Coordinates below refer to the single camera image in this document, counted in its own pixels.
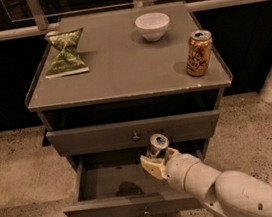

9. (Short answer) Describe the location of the grey open middle drawer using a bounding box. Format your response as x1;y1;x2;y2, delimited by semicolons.
63;147;201;217

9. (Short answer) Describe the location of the grey top drawer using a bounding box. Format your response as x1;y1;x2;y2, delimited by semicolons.
47;110;220;157

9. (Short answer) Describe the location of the gold soda can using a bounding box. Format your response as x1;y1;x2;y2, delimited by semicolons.
186;29;213;77

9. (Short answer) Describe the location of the silver blue redbull can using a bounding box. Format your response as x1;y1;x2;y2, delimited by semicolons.
147;134;169;159

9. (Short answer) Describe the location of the grey drawer cabinet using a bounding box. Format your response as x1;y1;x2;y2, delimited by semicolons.
13;0;244;183

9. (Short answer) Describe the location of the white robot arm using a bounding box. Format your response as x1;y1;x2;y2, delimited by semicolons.
140;134;272;217

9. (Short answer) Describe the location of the green chip bag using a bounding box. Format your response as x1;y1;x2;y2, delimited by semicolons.
45;27;89;79

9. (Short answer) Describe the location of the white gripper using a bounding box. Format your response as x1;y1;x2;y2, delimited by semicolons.
140;147;201;190

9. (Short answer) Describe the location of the white ceramic bowl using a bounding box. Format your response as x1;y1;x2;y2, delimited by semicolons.
135;12;170;42

